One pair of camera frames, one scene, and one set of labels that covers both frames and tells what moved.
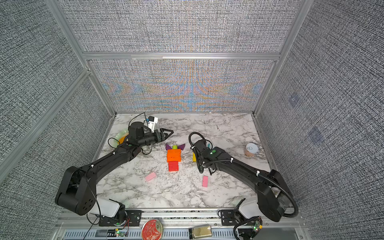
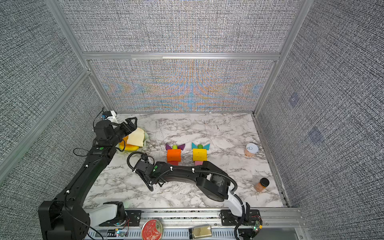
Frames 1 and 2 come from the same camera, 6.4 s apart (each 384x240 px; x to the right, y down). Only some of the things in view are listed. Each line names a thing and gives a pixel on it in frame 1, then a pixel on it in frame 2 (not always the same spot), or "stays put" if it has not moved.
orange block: x=174 y=155 stays put
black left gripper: x=162 y=137 -> x=132 y=127
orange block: x=175 y=158 stays put
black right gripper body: x=200 y=163 -> x=147 y=181
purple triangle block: x=181 y=147 stays put
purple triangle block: x=167 y=147 stays put
